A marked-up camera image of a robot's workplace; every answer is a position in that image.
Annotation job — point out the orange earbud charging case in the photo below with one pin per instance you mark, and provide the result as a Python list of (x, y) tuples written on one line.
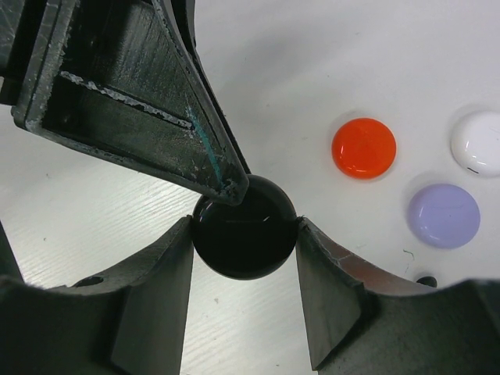
[(363, 148)]

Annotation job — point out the black earbud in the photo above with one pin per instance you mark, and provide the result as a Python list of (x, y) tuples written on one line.
[(429, 281)]

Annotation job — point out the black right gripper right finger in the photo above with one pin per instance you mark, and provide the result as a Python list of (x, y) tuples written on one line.
[(360, 319)]

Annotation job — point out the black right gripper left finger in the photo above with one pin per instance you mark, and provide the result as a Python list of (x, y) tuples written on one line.
[(128, 319)]

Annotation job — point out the white earbud charging case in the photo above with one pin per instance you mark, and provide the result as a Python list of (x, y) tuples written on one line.
[(475, 143)]

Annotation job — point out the lilac earbud charging case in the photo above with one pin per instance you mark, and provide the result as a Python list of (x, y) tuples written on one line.
[(443, 216)]

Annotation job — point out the black earbud charging case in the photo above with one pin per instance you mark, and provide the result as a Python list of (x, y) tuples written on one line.
[(250, 240)]

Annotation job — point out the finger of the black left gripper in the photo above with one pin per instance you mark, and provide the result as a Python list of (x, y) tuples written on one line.
[(121, 81), (207, 78)]

